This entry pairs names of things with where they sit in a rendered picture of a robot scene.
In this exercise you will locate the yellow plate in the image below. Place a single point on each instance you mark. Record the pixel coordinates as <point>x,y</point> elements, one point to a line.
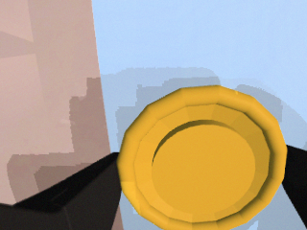
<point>202,158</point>

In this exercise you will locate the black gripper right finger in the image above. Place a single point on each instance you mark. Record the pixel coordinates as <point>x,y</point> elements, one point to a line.
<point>295,180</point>

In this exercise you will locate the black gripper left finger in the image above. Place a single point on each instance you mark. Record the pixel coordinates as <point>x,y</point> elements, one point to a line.
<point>86,200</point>

